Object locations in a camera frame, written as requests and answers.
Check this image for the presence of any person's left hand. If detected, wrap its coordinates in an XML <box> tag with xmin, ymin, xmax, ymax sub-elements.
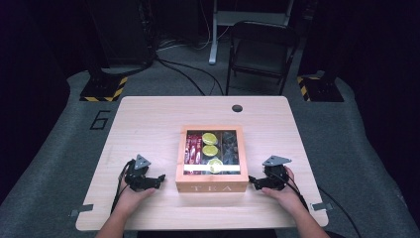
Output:
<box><xmin>113</xmin><ymin>178</ymin><xmax>157</xmax><ymax>217</ymax></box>

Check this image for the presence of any black floor cable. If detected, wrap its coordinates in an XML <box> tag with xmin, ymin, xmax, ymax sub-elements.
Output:
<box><xmin>157</xmin><ymin>58</ymin><xmax>226</xmax><ymax>97</ymax></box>
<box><xmin>155</xmin><ymin>57</ymin><xmax>206</xmax><ymax>97</ymax></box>

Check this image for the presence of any green-lidded coffee capsule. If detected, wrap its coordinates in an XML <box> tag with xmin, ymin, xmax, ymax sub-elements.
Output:
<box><xmin>201</xmin><ymin>144</ymin><xmax>220</xmax><ymax>158</ymax></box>
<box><xmin>201</xmin><ymin>132</ymin><xmax>219</xmax><ymax>146</ymax></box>
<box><xmin>207</xmin><ymin>158</ymin><xmax>224</xmax><ymax>175</ymax></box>

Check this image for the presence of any white cable bundle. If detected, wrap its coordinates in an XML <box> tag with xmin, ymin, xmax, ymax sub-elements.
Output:
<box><xmin>156</xmin><ymin>6</ymin><xmax>233</xmax><ymax>53</ymax></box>

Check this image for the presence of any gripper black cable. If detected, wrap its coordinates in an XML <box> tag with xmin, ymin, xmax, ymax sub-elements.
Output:
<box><xmin>279</xmin><ymin>174</ymin><xmax>363</xmax><ymax>238</ymax></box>
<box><xmin>110</xmin><ymin>161</ymin><xmax>136</xmax><ymax>214</ymax></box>

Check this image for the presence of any white metal desk leg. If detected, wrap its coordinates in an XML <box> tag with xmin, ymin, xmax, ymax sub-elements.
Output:
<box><xmin>208</xmin><ymin>0</ymin><xmax>295</xmax><ymax>65</ymax></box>

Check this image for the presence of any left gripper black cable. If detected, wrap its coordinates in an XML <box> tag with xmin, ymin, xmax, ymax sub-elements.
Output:
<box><xmin>110</xmin><ymin>161</ymin><xmax>136</xmax><ymax>214</ymax></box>

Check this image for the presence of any black folding chair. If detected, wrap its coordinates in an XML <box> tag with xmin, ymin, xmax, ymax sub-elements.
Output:
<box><xmin>225</xmin><ymin>20</ymin><xmax>300</xmax><ymax>97</ymax></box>

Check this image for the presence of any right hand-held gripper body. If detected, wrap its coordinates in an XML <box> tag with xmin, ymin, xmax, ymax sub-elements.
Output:
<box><xmin>262</xmin><ymin>155</ymin><xmax>293</xmax><ymax>191</ymax></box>

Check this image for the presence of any pile of dark packets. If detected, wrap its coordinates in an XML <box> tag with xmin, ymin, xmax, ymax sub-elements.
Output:
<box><xmin>221</xmin><ymin>131</ymin><xmax>240</xmax><ymax>167</ymax></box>

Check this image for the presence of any person's right hand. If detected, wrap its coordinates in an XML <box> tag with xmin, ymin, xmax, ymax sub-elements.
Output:
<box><xmin>262</xmin><ymin>166</ymin><xmax>308</xmax><ymax>216</ymax></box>

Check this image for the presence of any grey metal table bracket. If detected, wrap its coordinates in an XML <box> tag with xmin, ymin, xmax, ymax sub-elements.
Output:
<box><xmin>309</xmin><ymin>201</ymin><xmax>334</xmax><ymax>212</ymax></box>
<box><xmin>69</xmin><ymin>203</ymin><xmax>95</xmax><ymax>218</ymax></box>

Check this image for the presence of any wooden tea box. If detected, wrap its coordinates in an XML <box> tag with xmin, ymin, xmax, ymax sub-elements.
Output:
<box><xmin>174</xmin><ymin>124</ymin><xmax>250</xmax><ymax>193</ymax></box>

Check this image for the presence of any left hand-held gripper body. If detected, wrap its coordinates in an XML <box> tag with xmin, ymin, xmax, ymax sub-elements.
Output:
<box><xmin>124</xmin><ymin>154</ymin><xmax>157</xmax><ymax>192</ymax></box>

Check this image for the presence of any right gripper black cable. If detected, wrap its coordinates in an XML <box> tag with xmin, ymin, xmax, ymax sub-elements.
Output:
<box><xmin>279</xmin><ymin>174</ymin><xmax>363</xmax><ymax>238</ymax></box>

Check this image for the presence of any red drink sachet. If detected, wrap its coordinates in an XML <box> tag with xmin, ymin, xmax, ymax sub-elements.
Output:
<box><xmin>190</xmin><ymin>132</ymin><xmax>198</xmax><ymax>166</ymax></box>
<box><xmin>196</xmin><ymin>132</ymin><xmax>203</xmax><ymax>166</ymax></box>
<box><xmin>184</xmin><ymin>132</ymin><xmax>193</xmax><ymax>166</ymax></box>

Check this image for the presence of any black stand base hazard tape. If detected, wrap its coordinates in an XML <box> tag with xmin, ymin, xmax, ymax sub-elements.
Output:
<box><xmin>295</xmin><ymin>69</ymin><xmax>345</xmax><ymax>103</ymax></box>
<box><xmin>78</xmin><ymin>74</ymin><xmax>129</xmax><ymax>103</ymax></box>

